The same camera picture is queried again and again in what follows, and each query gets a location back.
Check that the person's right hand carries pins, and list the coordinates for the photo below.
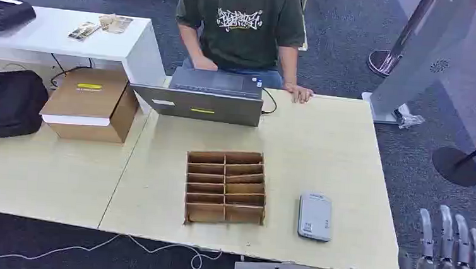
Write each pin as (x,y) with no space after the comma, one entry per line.
(204,63)

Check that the person's left hand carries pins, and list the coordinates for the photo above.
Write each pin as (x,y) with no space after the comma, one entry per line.
(298,93)

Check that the grey laptop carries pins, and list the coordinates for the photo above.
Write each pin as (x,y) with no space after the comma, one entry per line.
(206,102)

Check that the person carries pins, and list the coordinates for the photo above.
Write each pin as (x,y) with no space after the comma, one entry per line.
(237,24)

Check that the chrome stanchion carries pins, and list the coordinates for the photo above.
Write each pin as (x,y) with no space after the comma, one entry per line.
(383,62)

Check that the stack of printed cards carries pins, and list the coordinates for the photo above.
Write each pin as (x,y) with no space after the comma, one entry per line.
(116,23)

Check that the black stanchion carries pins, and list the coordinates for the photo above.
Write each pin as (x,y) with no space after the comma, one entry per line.
(456,165)

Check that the crumpled clear plastic wrap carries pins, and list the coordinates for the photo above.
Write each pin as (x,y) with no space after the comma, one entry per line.
(409,118)

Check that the wooden card box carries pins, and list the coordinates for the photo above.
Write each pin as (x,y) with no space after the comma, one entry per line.
(226,187)

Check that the brown cardboard box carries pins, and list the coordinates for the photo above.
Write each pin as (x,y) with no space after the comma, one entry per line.
(89,98)

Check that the grey card reader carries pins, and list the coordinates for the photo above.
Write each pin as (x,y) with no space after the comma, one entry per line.
(315,216)

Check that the printed card pack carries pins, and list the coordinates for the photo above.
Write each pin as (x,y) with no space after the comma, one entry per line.
(83,30)

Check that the white side table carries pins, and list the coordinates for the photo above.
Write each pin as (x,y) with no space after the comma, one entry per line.
(52,36)

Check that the large black bag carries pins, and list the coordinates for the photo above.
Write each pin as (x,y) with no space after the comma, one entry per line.
(5,104)

